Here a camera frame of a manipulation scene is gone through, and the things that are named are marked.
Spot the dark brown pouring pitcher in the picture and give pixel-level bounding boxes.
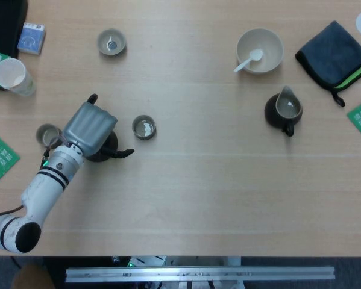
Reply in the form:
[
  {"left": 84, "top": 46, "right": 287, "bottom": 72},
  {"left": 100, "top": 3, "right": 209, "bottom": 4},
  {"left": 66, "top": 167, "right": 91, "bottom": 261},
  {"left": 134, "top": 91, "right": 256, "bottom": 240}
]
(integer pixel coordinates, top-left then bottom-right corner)
[{"left": 264, "top": 85, "right": 304, "bottom": 138}]

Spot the white plastic spoon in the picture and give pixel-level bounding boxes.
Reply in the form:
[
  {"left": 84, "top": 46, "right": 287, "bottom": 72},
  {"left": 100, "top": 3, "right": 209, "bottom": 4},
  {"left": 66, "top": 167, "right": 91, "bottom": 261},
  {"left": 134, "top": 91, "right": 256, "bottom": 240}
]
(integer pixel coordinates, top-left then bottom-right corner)
[{"left": 233, "top": 49, "right": 264, "bottom": 73}]

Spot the blue white small box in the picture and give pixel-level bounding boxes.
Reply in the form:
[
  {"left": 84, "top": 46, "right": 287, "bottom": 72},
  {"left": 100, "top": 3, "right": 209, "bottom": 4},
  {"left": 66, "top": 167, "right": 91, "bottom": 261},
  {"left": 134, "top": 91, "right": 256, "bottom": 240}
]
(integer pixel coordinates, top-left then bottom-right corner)
[{"left": 17, "top": 22, "right": 47, "bottom": 55}]

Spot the wide grey teacup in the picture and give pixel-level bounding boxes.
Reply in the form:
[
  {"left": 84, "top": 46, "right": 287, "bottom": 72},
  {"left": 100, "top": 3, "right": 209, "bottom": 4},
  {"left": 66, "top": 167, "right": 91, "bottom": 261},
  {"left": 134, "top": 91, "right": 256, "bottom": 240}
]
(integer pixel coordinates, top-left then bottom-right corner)
[{"left": 96, "top": 28, "right": 127, "bottom": 57}]

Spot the black tray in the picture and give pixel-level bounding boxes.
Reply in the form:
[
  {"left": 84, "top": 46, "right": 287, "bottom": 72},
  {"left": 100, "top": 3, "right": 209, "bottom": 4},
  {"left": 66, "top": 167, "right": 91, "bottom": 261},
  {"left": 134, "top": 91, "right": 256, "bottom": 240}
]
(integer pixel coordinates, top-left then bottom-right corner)
[{"left": 0, "top": 0, "right": 28, "bottom": 91}]

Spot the brown arm cable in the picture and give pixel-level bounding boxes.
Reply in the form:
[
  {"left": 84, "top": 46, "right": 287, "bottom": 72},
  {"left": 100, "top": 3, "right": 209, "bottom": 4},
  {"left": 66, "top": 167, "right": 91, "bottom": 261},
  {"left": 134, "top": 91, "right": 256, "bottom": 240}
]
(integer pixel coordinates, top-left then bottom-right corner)
[{"left": 0, "top": 135, "right": 68, "bottom": 219}]

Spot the beige bowl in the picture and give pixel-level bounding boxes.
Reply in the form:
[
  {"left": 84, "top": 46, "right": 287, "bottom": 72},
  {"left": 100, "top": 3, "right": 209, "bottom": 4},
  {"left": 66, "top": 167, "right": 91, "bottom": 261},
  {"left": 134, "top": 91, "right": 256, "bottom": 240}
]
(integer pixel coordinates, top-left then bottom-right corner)
[{"left": 236, "top": 28, "right": 285, "bottom": 75}]

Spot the white paper cup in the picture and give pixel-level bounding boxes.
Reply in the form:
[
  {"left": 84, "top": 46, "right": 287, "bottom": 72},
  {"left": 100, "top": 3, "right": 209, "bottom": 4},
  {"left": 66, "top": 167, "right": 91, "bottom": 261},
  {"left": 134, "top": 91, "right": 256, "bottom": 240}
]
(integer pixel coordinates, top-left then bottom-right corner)
[{"left": 0, "top": 58, "right": 37, "bottom": 97}]

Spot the black cast iron teapot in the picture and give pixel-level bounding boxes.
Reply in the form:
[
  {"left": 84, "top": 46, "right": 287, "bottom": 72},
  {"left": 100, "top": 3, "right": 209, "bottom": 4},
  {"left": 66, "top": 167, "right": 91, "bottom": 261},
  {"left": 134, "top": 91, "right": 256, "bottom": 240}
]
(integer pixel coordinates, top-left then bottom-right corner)
[{"left": 86, "top": 131, "right": 121, "bottom": 163}]

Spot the aluminium rail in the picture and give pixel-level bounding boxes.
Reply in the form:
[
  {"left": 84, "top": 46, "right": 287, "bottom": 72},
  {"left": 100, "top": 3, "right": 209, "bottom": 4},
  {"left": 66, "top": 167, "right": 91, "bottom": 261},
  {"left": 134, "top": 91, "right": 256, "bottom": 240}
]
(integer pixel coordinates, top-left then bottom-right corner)
[{"left": 64, "top": 266, "right": 336, "bottom": 283}]

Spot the small cup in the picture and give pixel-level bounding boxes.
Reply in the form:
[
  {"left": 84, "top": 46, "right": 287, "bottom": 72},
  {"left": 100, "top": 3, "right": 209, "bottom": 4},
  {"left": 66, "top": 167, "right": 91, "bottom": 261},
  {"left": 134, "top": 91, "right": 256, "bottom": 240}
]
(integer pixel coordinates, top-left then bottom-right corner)
[{"left": 131, "top": 115, "right": 157, "bottom": 141}]

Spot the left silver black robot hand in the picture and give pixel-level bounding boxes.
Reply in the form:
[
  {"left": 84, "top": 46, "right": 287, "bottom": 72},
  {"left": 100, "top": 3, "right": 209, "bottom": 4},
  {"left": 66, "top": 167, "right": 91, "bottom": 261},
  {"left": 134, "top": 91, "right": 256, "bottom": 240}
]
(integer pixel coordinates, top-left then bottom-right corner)
[{"left": 62, "top": 93, "right": 135, "bottom": 160}]

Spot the folded grey cloth green trim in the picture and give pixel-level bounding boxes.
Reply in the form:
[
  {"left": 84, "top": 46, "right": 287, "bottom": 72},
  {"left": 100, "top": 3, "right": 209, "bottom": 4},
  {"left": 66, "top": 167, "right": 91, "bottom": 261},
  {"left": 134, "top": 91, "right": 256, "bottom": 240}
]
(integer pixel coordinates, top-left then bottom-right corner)
[{"left": 295, "top": 20, "right": 361, "bottom": 108}]

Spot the brown round stool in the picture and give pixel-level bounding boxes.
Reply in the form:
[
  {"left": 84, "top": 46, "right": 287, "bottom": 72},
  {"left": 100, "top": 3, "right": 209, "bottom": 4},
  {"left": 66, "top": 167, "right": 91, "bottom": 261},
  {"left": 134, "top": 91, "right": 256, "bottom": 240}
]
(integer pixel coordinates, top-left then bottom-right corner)
[{"left": 11, "top": 264, "right": 56, "bottom": 289}]

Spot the tall grey teacup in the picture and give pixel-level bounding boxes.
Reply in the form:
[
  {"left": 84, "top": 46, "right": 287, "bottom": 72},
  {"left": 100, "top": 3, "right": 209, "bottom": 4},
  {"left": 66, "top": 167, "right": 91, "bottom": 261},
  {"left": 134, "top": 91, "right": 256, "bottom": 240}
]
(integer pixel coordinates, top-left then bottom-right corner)
[{"left": 36, "top": 123, "right": 63, "bottom": 148}]

